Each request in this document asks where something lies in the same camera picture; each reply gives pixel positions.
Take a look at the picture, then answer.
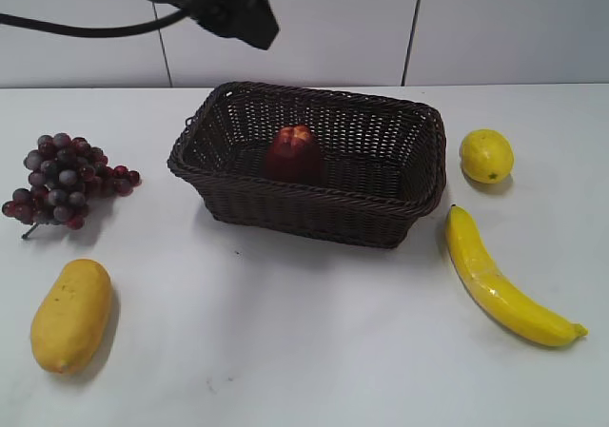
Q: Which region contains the red apple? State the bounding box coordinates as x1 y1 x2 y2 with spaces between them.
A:
264 125 324 184

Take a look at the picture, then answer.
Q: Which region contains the dark brown wicker basket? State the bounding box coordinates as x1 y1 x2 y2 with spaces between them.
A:
167 82 446 248

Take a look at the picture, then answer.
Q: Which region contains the purple grape bunch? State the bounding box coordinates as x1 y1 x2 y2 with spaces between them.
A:
1 132 142 241

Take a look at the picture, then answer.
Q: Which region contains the yellow lemon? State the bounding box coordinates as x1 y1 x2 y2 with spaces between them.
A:
459 129 514 184

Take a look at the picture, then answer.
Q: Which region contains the yellow mango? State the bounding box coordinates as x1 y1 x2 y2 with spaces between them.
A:
30 259 113 375

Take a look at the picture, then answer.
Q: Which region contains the yellow banana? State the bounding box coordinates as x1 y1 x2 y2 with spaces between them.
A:
444 205 588 348

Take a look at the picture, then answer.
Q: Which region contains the black cable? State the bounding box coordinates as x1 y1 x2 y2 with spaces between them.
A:
0 9 187 39

